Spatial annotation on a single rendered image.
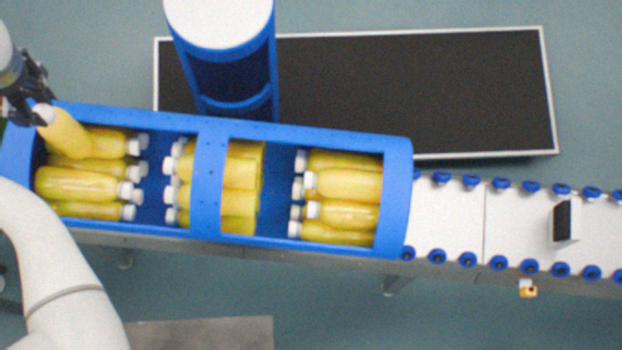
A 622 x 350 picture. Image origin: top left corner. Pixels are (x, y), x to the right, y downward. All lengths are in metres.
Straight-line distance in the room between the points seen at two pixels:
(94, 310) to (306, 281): 1.86
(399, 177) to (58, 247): 0.81
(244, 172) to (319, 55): 1.31
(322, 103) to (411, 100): 0.34
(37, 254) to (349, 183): 0.80
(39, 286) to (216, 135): 0.73
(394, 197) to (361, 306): 1.24
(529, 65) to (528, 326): 0.98
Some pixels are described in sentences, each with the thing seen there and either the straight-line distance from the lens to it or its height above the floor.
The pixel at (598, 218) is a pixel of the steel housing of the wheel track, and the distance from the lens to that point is 2.01.
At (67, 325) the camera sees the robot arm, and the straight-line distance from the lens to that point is 0.94.
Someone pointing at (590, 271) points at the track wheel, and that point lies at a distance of 1.92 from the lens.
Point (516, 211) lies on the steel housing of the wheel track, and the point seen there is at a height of 0.93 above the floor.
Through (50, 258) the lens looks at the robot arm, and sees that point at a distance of 0.99.
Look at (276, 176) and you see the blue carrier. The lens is 1.83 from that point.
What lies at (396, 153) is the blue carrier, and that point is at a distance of 1.61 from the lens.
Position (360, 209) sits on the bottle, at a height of 1.15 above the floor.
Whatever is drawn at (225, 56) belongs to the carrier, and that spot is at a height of 0.99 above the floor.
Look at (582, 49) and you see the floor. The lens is 3.25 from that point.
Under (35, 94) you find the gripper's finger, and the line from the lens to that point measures 1.52.
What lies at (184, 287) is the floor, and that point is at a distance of 2.78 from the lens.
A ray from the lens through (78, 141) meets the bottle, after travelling 1.65.
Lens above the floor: 2.74
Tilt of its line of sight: 75 degrees down
